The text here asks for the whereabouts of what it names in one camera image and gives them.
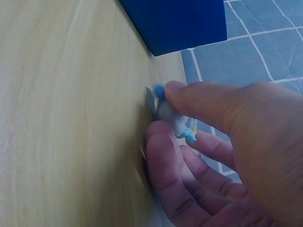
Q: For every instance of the small grey and blue figurine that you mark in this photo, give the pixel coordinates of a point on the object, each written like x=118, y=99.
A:
x=170, y=113

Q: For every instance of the blue box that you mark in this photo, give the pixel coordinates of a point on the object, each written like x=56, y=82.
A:
x=180, y=23

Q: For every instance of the person's right thumb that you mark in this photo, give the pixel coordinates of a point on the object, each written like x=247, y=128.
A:
x=201, y=101

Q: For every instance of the person's right hand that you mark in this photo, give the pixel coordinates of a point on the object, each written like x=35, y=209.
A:
x=248, y=151

